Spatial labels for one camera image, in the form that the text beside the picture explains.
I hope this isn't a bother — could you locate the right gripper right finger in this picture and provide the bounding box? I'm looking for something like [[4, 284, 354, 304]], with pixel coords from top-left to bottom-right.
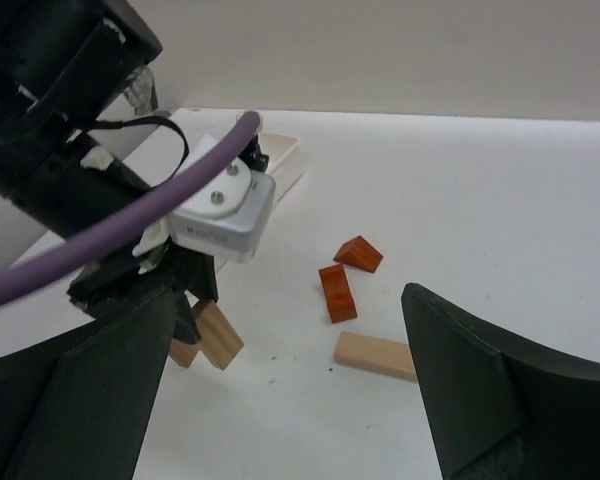
[[401, 283, 600, 479]]

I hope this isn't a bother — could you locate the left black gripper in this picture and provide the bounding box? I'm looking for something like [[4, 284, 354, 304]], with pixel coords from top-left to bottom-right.
[[67, 241, 218, 345]]

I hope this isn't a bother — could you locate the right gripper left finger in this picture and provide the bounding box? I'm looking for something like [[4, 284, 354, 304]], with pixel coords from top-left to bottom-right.
[[0, 290, 176, 479]]

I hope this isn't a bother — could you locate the short light wood block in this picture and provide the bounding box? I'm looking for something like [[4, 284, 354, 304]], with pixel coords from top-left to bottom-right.
[[192, 300, 244, 371]]

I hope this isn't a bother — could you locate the long light wood block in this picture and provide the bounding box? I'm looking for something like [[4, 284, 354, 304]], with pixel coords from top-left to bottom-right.
[[333, 331, 417, 382]]

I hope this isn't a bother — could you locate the white plastic tray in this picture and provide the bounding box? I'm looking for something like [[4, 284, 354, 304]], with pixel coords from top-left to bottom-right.
[[214, 130, 307, 274]]

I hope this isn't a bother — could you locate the dark walnut wood block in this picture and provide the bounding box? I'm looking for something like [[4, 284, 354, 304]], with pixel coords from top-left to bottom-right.
[[169, 339, 200, 368]]

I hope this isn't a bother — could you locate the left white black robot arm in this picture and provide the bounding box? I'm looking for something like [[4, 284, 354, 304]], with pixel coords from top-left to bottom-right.
[[0, 1, 220, 306]]

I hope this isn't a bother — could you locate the orange arch wood block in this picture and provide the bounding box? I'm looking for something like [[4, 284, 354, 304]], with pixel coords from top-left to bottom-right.
[[318, 264, 357, 324]]

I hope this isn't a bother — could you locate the orange roof wood block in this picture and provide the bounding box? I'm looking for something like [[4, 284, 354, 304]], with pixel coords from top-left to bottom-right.
[[333, 236, 384, 273]]

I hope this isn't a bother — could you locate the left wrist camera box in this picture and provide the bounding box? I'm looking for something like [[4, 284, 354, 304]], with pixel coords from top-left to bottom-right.
[[132, 158, 276, 263]]

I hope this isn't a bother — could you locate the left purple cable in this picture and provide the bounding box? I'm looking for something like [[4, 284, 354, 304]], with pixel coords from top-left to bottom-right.
[[0, 109, 264, 315]]

